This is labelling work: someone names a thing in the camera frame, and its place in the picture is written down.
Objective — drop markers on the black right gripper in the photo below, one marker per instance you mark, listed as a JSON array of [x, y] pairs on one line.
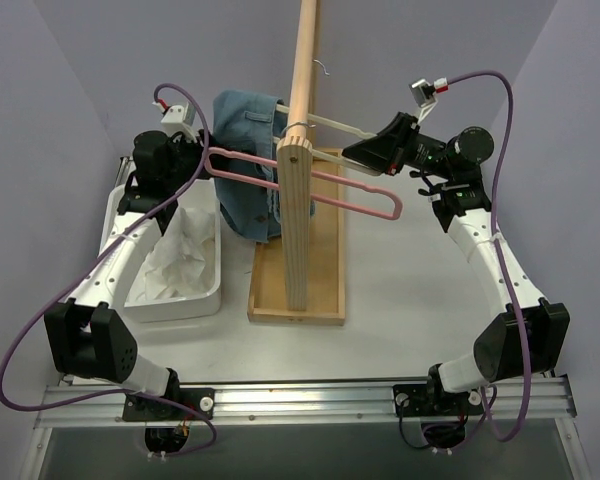
[[405, 143]]

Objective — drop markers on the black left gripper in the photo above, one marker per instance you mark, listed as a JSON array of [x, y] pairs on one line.
[[200, 153]]

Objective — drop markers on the beige hanger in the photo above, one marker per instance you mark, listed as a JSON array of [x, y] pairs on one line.
[[315, 120]]

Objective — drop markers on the pink hanger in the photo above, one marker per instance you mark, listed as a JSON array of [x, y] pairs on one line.
[[304, 179]]

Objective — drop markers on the white pleated skirt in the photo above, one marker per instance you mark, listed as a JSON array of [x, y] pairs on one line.
[[182, 263]]

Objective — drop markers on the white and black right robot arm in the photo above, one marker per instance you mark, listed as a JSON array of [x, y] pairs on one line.
[[527, 331]]

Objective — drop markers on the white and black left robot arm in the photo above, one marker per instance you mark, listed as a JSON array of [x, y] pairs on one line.
[[87, 336]]

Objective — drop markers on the white plastic basket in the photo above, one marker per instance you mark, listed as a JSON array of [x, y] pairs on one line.
[[201, 195]]

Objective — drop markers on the wooden clothes rack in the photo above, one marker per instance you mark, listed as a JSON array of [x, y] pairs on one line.
[[298, 279]]

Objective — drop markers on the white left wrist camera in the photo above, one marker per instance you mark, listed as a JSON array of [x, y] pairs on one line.
[[177, 120]]

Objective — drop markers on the aluminium mounting rail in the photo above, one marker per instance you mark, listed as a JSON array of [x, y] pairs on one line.
[[411, 302]]

